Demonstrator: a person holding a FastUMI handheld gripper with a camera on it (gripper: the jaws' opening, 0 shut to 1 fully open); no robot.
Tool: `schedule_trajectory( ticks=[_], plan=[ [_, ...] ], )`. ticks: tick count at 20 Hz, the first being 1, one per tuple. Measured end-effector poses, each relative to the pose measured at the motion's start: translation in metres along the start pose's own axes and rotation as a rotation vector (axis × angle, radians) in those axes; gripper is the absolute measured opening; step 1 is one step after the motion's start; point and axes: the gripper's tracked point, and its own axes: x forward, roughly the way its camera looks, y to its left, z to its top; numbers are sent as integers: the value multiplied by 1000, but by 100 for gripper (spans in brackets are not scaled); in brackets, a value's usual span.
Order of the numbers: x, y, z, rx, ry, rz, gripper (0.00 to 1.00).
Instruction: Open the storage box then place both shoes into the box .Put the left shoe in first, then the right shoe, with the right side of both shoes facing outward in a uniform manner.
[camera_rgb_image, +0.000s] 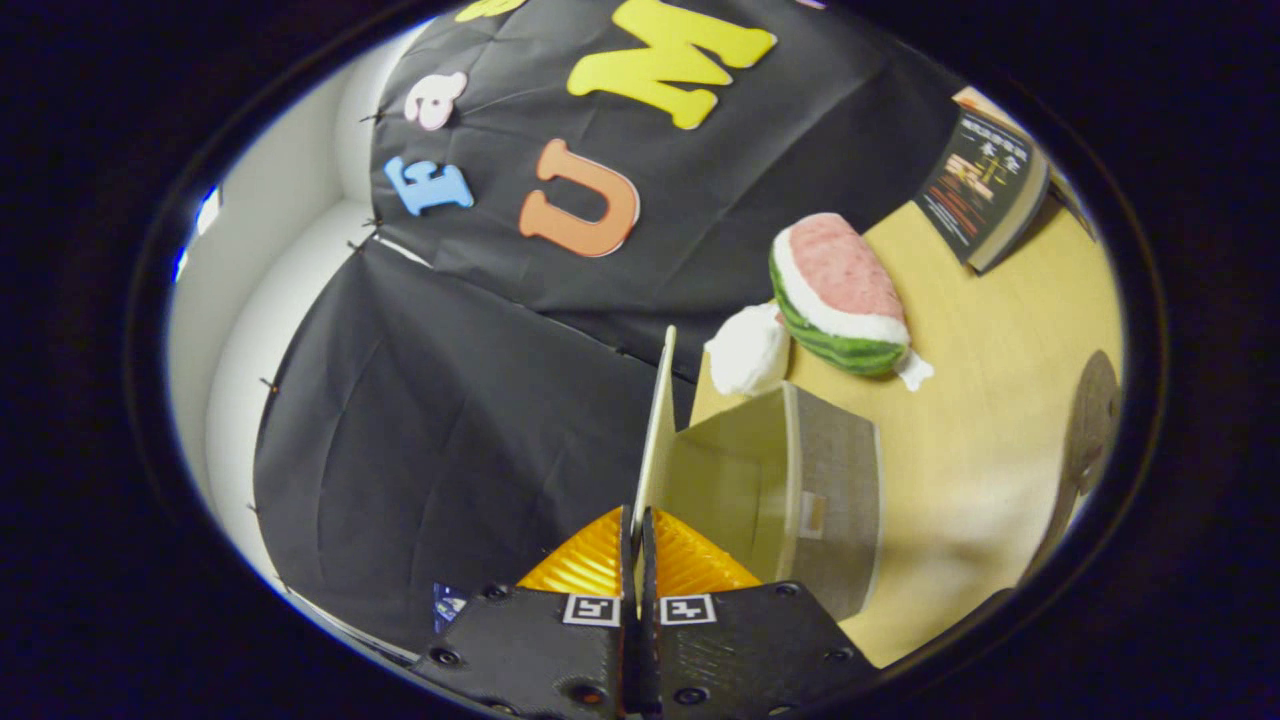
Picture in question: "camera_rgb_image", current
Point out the beige cover book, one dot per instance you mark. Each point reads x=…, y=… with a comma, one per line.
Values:
x=975, y=100

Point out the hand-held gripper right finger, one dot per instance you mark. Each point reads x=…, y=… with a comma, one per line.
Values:
x=750, y=650

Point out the black cover book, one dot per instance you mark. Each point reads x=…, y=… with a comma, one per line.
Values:
x=975, y=190

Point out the watermelon slice plush toy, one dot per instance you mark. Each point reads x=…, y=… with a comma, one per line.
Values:
x=840, y=290

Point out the white plush toy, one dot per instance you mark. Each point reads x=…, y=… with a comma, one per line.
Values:
x=748, y=350

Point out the grey fabric storage box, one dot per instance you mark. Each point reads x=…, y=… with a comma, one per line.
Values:
x=840, y=480

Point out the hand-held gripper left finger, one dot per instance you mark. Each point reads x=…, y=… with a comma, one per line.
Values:
x=540, y=650

